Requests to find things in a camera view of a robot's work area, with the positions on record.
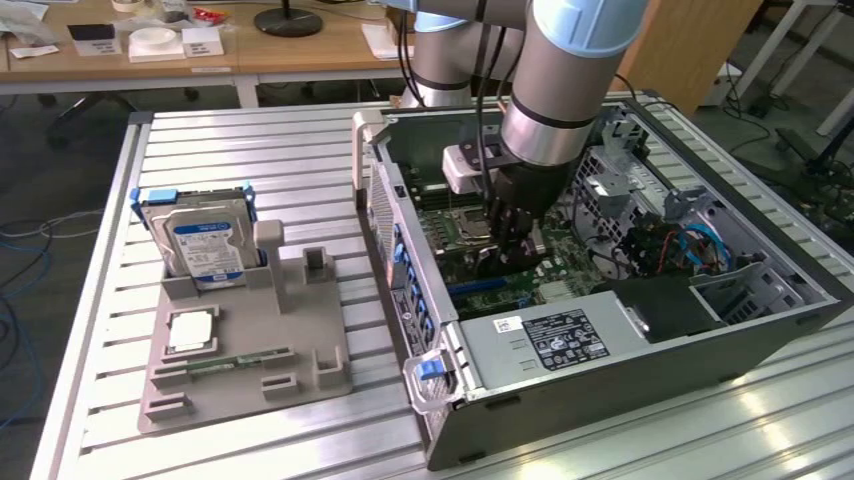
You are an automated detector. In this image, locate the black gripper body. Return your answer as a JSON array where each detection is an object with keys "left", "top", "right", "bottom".
[{"left": 490, "top": 160, "right": 577, "bottom": 217}]

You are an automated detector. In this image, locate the graphics card with fan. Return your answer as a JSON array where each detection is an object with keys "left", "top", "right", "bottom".
[{"left": 466, "top": 237, "right": 559, "bottom": 282}]

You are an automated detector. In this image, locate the CPU socket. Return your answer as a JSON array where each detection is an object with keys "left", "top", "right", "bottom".
[{"left": 451, "top": 207, "right": 499, "bottom": 246}]

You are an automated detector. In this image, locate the green motherboard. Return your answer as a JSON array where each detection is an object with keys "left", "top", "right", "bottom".
[{"left": 403, "top": 167, "right": 609, "bottom": 321}]

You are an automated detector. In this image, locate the blue expansion slot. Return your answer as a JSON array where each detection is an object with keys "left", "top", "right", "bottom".
[{"left": 447, "top": 278, "right": 509, "bottom": 296}]

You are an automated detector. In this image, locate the metal drive cage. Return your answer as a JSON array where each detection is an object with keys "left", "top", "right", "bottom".
[{"left": 573, "top": 144, "right": 669, "bottom": 236}]

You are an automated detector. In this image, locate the grey power supply unit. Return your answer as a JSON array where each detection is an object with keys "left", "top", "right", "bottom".
[{"left": 459, "top": 292, "right": 653, "bottom": 391}]

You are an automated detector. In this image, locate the blue case latch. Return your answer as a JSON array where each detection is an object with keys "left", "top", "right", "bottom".
[{"left": 413, "top": 360, "right": 445, "bottom": 386}]

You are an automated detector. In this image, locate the black open PC case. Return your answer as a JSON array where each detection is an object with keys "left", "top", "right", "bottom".
[{"left": 351, "top": 94, "right": 854, "bottom": 472}]

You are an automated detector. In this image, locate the wooden cabinet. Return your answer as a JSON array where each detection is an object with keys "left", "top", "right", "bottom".
[{"left": 610, "top": 0, "right": 766, "bottom": 116}]

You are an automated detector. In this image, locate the metal disk bay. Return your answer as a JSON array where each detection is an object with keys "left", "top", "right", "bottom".
[{"left": 686, "top": 259, "right": 813, "bottom": 326}]

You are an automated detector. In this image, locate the white paper stack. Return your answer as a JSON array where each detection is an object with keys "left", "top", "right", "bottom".
[{"left": 362, "top": 22, "right": 415, "bottom": 60}]

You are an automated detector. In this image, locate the grey parts rack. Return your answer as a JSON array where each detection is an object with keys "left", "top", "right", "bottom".
[{"left": 136, "top": 219, "right": 353, "bottom": 436}]

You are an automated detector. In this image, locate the black floor equipment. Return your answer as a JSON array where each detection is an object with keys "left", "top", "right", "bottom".
[{"left": 773, "top": 89, "right": 854, "bottom": 226}]

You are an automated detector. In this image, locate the hard disk in blue caddy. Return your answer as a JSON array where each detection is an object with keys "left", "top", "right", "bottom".
[{"left": 127, "top": 183, "right": 269, "bottom": 291}]

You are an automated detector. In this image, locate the black round lamp base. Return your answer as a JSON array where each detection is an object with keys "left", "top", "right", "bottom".
[{"left": 253, "top": 0, "right": 326, "bottom": 39}]

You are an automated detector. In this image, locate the green RAM stick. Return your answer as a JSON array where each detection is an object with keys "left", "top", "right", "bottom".
[{"left": 183, "top": 349, "right": 286, "bottom": 374}]

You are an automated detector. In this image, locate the silver CPU chip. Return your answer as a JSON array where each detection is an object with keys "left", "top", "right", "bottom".
[{"left": 166, "top": 313, "right": 216, "bottom": 351}]

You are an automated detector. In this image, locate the plain white box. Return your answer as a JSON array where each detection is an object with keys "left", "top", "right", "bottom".
[{"left": 180, "top": 27, "right": 226, "bottom": 59}]

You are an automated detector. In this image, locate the white box with tape roll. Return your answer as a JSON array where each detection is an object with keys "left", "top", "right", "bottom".
[{"left": 126, "top": 27, "right": 187, "bottom": 64}]

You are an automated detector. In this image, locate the wooden desk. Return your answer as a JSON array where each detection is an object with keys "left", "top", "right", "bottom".
[{"left": 0, "top": 0, "right": 602, "bottom": 96}]

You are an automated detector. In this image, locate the black chair base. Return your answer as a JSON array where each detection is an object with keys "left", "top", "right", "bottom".
[{"left": 43, "top": 92, "right": 142, "bottom": 149}]

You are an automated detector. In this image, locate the white box with black top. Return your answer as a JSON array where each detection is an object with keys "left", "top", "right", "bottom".
[{"left": 66, "top": 23, "right": 123, "bottom": 57}]

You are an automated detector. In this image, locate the clear plastic bag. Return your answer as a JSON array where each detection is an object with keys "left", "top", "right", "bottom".
[{"left": 0, "top": 2, "right": 66, "bottom": 46}]

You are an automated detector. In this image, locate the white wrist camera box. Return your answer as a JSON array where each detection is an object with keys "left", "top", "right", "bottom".
[{"left": 441, "top": 143, "right": 502, "bottom": 195}]

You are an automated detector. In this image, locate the black power cable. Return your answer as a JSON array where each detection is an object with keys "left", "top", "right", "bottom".
[{"left": 613, "top": 72, "right": 677, "bottom": 109}]

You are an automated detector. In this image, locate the blue wire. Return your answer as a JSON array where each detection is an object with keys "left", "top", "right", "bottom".
[{"left": 673, "top": 224, "right": 736, "bottom": 274}]

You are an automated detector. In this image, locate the white desk frame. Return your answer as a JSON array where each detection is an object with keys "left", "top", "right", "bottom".
[{"left": 730, "top": 0, "right": 854, "bottom": 136}]

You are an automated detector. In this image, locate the white floor cable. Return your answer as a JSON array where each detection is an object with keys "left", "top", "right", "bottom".
[{"left": 0, "top": 209, "right": 102, "bottom": 239}]

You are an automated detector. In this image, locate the blue floor cable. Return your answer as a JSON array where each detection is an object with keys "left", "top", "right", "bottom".
[{"left": 0, "top": 239, "right": 55, "bottom": 431}]

